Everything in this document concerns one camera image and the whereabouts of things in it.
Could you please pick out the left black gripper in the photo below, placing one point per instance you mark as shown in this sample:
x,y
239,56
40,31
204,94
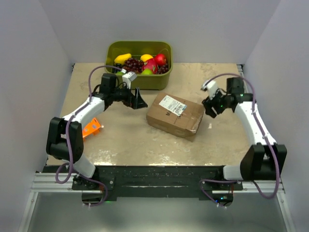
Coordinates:
x,y
136,103

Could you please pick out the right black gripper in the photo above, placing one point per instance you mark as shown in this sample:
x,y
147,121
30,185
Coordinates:
x,y
208,104

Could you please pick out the brown cardboard express box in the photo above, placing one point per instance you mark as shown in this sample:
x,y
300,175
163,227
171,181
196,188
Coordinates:
x,y
175,115

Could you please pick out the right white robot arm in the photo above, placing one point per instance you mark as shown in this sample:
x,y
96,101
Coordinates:
x,y
265,158

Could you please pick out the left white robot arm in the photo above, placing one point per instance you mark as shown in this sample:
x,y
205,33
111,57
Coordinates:
x,y
65,136

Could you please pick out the orange carton box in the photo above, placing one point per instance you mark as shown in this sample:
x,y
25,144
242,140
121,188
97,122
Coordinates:
x,y
92,128

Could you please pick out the green lime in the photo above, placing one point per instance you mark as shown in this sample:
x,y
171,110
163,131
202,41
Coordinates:
x,y
147,72

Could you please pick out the dark red grape bunch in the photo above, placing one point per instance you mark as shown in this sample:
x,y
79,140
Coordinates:
x,y
163,69

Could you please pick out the pink dragon fruit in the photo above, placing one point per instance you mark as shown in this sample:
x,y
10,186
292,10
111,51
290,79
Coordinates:
x,y
150,65

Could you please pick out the yellow lemon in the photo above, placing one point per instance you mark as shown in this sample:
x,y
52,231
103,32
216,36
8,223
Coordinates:
x,y
146,57

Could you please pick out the yellow mango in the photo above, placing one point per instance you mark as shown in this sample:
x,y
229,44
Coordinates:
x,y
120,59

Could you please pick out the red apple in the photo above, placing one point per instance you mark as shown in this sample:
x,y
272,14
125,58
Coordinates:
x,y
160,59

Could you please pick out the olive green plastic bin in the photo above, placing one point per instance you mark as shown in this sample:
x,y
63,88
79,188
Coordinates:
x,y
137,49

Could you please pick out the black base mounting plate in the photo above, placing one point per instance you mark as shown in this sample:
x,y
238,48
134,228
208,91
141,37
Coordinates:
x,y
112,182

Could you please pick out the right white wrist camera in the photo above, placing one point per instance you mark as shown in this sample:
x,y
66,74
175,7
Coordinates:
x,y
211,87

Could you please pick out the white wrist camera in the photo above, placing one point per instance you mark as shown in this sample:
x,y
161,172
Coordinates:
x,y
211,87
128,78

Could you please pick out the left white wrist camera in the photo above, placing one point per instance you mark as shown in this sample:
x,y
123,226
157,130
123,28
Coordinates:
x,y
128,78

